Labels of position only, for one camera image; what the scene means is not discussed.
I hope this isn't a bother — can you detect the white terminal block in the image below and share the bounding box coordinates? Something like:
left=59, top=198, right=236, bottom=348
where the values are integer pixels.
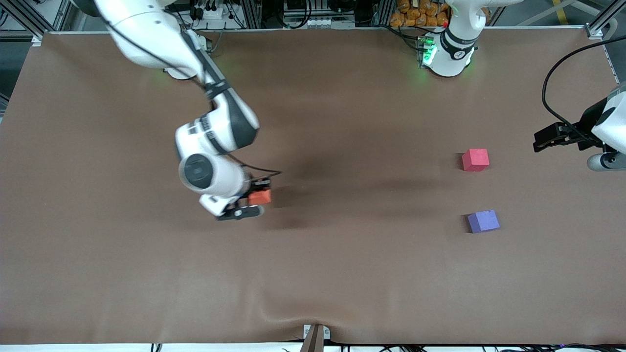
left=313, top=17, right=356, bottom=29

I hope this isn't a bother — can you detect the aluminium frame profile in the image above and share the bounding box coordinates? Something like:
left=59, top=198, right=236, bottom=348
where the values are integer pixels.
left=586, top=0, right=626, bottom=39
left=0, top=0, right=74, bottom=41

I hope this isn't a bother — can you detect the metal bracket with brown strip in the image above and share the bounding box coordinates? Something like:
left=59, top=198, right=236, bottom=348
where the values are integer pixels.
left=299, top=324, right=332, bottom=352

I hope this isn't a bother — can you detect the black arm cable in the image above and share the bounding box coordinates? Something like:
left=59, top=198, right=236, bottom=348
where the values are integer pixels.
left=541, top=37, right=626, bottom=143
left=100, top=15, right=283, bottom=184

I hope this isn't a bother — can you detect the red foam block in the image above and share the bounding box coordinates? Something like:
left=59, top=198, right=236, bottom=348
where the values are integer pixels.
left=462, top=149, right=490, bottom=172

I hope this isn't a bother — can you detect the purple foam block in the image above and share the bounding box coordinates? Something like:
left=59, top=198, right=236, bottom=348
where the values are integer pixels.
left=467, top=210, right=501, bottom=234

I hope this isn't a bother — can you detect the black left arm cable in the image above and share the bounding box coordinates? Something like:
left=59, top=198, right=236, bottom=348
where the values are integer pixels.
left=541, top=37, right=626, bottom=143

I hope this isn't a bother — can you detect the brown table mat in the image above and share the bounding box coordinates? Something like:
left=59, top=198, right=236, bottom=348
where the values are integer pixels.
left=0, top=27, right=626, bottom=345

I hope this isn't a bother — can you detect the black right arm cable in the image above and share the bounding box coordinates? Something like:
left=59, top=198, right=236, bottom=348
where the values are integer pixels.
left=100, top=15, right=283, bottom=184

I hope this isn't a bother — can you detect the white power strip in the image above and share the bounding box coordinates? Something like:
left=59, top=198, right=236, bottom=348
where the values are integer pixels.
left=188, top=2, right=231, bottom=21

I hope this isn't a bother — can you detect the aluminium frame post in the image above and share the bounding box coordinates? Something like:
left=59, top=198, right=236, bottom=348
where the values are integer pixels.
left=374, top=0, right=395, bottom=27
left=240, top=0, right=263, bottom=29

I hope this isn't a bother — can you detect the orange mesh bag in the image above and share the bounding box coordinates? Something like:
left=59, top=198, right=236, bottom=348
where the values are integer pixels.
left=389, top=0, right=450, bottom=28

